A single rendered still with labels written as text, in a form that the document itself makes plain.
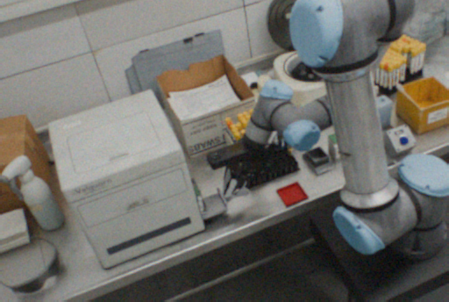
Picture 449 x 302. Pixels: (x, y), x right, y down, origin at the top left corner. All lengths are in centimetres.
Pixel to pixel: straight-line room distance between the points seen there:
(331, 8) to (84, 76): 111
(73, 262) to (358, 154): 84
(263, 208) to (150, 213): 32
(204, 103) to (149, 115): 44
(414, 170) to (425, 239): 18
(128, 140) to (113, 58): 56
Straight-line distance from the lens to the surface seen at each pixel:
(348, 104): 92
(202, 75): 181
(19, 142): 162
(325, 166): 152
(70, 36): 173
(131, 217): 130
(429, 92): 177
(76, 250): 150
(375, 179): 100
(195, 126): 156
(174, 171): 124
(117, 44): 176
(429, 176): 110
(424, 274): 123
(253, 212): 143
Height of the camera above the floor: 194
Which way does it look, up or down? 44 degrees down
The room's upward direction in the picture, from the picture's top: 7 degrees counter-clockwise
